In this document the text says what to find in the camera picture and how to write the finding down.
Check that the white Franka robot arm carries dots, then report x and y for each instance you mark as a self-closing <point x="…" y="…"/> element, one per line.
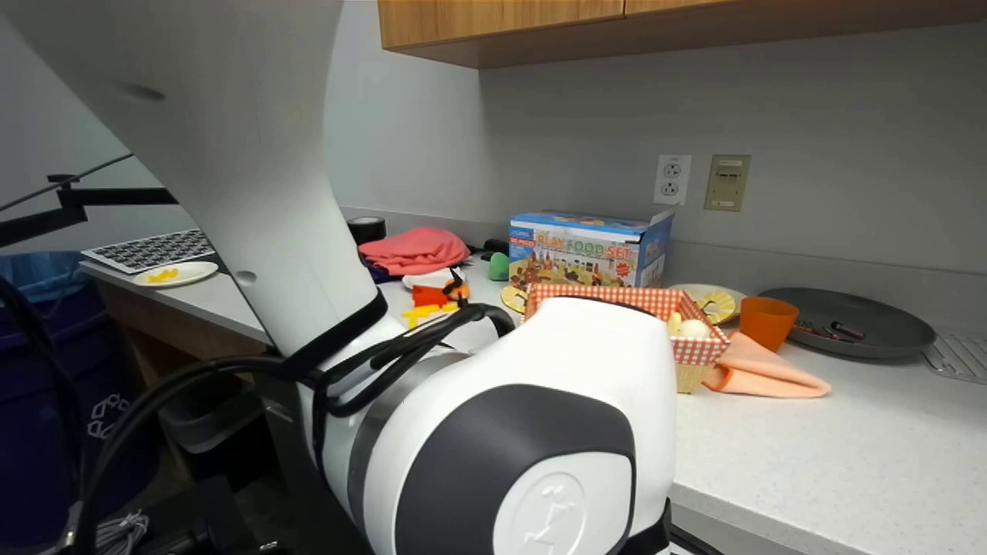
<point x="204" y="156"/>

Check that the black flat object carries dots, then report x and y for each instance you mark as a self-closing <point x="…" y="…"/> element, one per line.
<point x="495" y="247"/>

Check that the orange toy ball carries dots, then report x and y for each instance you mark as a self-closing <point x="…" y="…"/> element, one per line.
<point x="462" y="290"/>

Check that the red toy fries holder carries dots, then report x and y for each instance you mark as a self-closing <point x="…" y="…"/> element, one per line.
<point x="430" y="298"/>

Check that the yellow toy fry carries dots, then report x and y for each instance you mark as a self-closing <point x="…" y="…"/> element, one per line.
<point x="426" y="315"/>

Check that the red cloth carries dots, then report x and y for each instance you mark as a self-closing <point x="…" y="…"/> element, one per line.
<point x="417" y="247"/>

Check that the blue toy food box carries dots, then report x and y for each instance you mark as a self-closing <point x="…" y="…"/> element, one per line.
<point x="586" y="250"/>

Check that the orange checkered paper basket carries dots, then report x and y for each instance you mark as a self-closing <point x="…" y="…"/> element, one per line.
<point x="607" y="298"/>

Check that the navy blue cloth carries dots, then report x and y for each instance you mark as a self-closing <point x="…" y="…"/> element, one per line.
<point x="382" y="271"/>

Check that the black tape roll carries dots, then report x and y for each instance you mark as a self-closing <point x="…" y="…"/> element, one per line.
<point x="368" y="229"/>

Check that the white plate with yellow food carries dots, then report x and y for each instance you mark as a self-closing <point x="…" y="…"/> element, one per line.
<point x="721" y="305"/>

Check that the orange plastic cup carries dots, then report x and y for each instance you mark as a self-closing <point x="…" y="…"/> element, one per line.
<point x="768" y="320"/>

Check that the peach cloth napkin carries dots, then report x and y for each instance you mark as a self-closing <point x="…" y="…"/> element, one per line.
<point x="766" y="374"/>

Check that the small white plate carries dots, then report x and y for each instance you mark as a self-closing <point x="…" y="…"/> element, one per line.
<point x="196" y="271"/>

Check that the yellow toy food piece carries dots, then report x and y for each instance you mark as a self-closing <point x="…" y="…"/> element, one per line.
<point x="161" y="274"/>

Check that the white grid rack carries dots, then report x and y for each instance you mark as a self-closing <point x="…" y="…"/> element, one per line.
<point x="157" y="250"/>

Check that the dark grey round plate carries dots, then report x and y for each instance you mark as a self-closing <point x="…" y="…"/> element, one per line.
<point x="875" y="323"/>

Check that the crumpled white plastic bag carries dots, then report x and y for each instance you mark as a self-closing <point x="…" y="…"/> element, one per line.
<point x="125" y="533"/>

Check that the metal sink grid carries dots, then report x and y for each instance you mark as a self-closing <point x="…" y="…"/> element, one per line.
<point x="962" y="357"/>

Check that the blue recycling bin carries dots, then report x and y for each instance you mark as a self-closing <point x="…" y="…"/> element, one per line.
<point x="32" y="410"/>

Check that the beige wall switch plate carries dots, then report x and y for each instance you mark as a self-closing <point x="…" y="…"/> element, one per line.
<point x="730" y="184"/>

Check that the wooden wall cabinet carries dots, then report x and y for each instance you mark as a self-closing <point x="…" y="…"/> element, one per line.
<point x="667" y="26"/>

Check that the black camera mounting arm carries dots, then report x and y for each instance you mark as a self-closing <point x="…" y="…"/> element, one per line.
<point x="111" y="195"/>

